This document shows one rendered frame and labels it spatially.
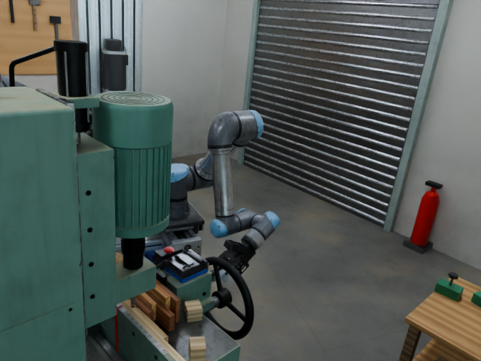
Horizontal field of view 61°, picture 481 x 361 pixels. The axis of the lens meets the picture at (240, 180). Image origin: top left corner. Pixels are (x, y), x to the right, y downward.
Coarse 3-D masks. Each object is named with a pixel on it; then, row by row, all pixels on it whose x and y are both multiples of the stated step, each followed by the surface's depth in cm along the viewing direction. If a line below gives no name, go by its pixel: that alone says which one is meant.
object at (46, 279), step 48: (0, 96) 74; (0, 144) 65; (48, 144) 70; (0, 192) 67; (48, 192) 73; (0, 240) 69; (48, 240) 76; (0, 288) 72; (48, 288) 79; (0, 336) 75; (48, 336) 82
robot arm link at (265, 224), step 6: (258, 216) 165; (264, 216) 163; (270, 216) 163; (276, 216) 163; (252, 222) 165; (258, 222) 162; (264, 222) 161; (270, 222) 161; (276, 222) 163; (258, 228) 160; (264, 228) 160; (270, 228) 161; (264, 234) 160; (270, 234) 162
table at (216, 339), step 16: (208, 304) 127; (112, 320) 112; (208, 320) 115; (112, 336) 114; (176, 336) 108; (192, 336) 109; (208, 336) 109; (224, 336) 110; (128, 352) 108; (208, 352) 104; (224, 352) 104
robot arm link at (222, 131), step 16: (224, 112) 157; (224, 128) 153; (208, 144) 155; (224, 144) 154; (224, 160) 156; (224, 176) 156; (224, 192) 158; (224, 208) 159; (224, 224) 159; (240, 224) 164
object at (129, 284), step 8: (144, 256) 111; (120, 264) 107; (144, 264) 108; (152, 264) 108; (120, 272) 103; (128, 272) 104; (136, 272) 104; (144, 272) 105; (152, 272) 108; (120, 280) 101; (128, 280) 102; (136, 280) 104; (144, 280) 106; (152, 280) 108; (120, 288) 102; (128, 288) 103; (136, 288) 105; (144, 288) 107; (152, 288) 109; (120, 296) 102; (128, 296) 104
